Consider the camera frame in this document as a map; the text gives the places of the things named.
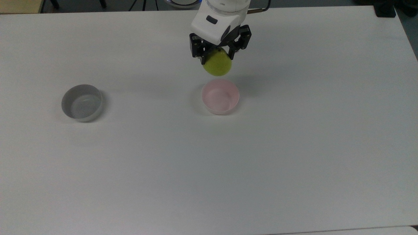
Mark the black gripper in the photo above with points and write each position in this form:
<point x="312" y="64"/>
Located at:
<point x="233" y="39"/>

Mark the green pear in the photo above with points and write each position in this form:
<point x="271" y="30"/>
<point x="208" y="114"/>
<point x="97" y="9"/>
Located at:
<point x="217" y="65"/>

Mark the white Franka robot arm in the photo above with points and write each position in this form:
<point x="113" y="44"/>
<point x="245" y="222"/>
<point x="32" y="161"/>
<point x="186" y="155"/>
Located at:
<point x="218" y="23"/>

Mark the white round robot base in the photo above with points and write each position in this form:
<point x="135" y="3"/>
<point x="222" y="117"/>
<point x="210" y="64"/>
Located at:
<point x="179" y="3"/>

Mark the pink plastic bowl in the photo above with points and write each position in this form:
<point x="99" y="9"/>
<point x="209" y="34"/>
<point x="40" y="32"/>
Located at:
<point x="220" y="98"/>

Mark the grey plastic bowl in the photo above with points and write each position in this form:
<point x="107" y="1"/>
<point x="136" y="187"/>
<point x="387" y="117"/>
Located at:
<point x="81" y="104"/>

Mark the black tripod legs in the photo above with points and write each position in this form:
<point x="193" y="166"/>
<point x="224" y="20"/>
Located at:
<point x="143" y="4"/>

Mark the black furniture leg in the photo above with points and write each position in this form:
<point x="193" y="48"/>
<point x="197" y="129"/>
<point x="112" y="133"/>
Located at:
<point x="102" y="4"/>
<point x="55" y="4"/>

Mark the black clamp block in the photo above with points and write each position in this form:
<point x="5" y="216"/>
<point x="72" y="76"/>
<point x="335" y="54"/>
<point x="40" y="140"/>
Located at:
<point x="385" y="9"/>

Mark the yellow wooden board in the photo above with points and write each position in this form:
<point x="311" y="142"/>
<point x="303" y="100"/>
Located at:
<point x="19" y="6"/>

